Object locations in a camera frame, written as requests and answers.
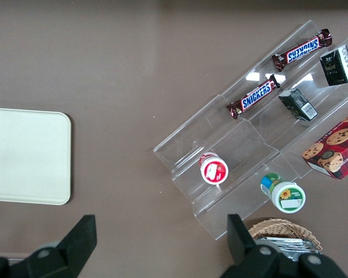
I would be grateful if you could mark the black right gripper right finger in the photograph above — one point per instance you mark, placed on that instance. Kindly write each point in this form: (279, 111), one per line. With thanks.
(243, 246)

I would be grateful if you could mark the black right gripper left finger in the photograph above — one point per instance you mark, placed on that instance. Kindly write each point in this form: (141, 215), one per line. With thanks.
(75, 240)

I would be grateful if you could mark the tall wicker basket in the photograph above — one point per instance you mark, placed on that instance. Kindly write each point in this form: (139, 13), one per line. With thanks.
(278, 227)

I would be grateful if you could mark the beige rectangular tray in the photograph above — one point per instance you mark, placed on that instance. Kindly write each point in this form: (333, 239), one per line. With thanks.
(26, 156)

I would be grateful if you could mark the stacked aluminium foil trays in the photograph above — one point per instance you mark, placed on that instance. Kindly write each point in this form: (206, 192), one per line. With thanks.
(293, 246)

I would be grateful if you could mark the green lidded yogurt bottle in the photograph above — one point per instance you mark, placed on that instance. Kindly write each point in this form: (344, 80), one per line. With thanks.
(287, 198)

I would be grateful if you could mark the red lidded yogurt bottle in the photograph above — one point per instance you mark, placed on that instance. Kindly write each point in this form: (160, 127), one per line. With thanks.
(214, 171)

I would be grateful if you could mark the clear acrylic stepped shelf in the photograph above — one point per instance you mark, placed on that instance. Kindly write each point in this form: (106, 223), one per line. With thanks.
(243, 139)

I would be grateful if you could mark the red tartan cookie box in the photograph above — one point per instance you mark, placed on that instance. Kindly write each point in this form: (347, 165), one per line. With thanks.
(336, 150)

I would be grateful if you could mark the Snickers chocolate bar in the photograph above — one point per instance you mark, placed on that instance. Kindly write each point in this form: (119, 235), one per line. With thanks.
(303, 49)
(255, 95)

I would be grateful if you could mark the small dark green carton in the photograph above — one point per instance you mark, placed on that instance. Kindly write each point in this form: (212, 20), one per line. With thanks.
(297, 104)
(335, 68)

